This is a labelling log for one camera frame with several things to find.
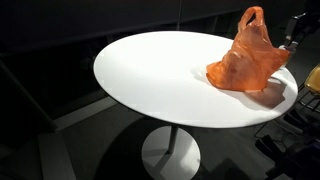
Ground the white round table pedestal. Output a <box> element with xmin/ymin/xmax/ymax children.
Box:
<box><xmin>141</xmin><ymin>125</ymin><xmax>202</xmax><ymax>180</ymax></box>

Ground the orange plastic bag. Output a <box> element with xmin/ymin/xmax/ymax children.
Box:
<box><xmin>205</xmin><ymin>5</ymin><xmax>292</xmax><ymax>93</ymax></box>

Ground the yellow chair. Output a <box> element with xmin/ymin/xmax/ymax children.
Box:
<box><xmin>304</xmin><ymin>64</ymin><xmax>320</xmax><ymax>96</ymax></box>

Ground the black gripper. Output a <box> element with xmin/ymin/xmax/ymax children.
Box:
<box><xmin>284</xmin><ymin>13</ymin><xmax>310</xmax><ymax>55</ymax></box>

